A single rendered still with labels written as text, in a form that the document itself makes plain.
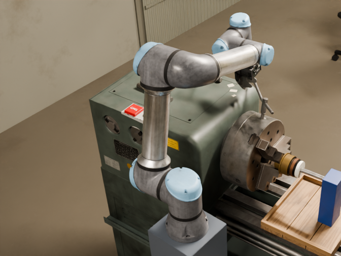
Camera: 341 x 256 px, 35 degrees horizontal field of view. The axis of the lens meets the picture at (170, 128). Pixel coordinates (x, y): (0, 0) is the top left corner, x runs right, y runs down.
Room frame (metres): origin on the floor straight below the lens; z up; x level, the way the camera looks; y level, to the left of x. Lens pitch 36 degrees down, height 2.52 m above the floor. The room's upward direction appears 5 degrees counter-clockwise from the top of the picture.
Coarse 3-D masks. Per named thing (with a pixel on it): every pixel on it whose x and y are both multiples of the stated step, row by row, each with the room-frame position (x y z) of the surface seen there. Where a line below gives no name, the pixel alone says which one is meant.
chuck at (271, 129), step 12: (252, 120) 1.77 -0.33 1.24; (264, 120) 1.76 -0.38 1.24; (276, 120) 1.78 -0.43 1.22; (240, 132) 1.72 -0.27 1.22; (252, 132) 1.70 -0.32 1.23; (264, 132) 1.71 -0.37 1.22; (276, 132) 1.78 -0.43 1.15; (240, 144) 1.68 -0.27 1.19; (252, 144) 1.66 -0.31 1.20; (228, 156) 1.67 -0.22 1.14; (240, 156) 1.65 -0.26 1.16; (252, 156) 1.64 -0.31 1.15; (228, 168) 1.66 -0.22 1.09; (240, 168) 1.63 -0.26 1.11; (252, 168) 1.64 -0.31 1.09; (240, 180) 1.63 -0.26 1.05; (252, 180) 1.65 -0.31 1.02
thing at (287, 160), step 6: (288, 156) 1.66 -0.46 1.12; (294, 156) 1.66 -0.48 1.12; (282, 162) 1.65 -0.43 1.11; (288, 162) 1.64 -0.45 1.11; (294, 162) 1.63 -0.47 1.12; (276, 168) 1.67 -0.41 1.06; (282, 168) 1.63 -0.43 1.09; (288, 168) 1.62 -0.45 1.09; (294, 168) 1.61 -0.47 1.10; (288, 174) 1.63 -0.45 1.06
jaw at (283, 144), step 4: (284, 136) 1.82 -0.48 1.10; (280, 140) 1.79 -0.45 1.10; (284, 140) 1.79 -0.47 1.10; (288, 140) 1.79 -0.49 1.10; (276, 144) 1.77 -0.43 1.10; (280, 144) 1.77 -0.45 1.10; (284, 144) 1.76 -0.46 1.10; (288, 144) 1.79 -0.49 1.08; (280, 148) 1.74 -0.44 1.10; (284, 148) 1.74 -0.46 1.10; (288, 148) 1.74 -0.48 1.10; (284, 152) 1.71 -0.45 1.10
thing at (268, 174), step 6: (264, 168) 1.69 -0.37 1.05; (270, 168) 1.67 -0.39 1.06; (264, 174) 1.67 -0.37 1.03; (270, 174) 1.66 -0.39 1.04; (276, 174) 1.65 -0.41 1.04; (258, 180) 1.67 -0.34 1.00; (264, 180) 1.66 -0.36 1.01; (270, 180) 1.65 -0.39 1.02; (258, 186) 1.66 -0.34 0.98; (264, 186) 1.65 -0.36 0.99
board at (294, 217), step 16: (304, 176) 1.78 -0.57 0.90; (288, 192) 1.69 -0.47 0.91; (304, 192) 1.70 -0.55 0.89; (320, 192) 1.69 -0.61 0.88; (272, 208) 1.60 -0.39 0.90; (288, 208) 1.61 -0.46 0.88; (304, 208) 1.60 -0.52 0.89; (272, 224) 1.51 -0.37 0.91; (288, 224) 1.52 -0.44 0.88; (304, 224) 1.52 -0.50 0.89; (320, 224) 1.51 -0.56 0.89; (336, 224) 1.50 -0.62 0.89; (288, 240) 1.45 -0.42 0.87; (304, 240) 1.41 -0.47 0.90; (320, 240) 1.42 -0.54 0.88; (336, 240) 1.40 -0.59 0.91
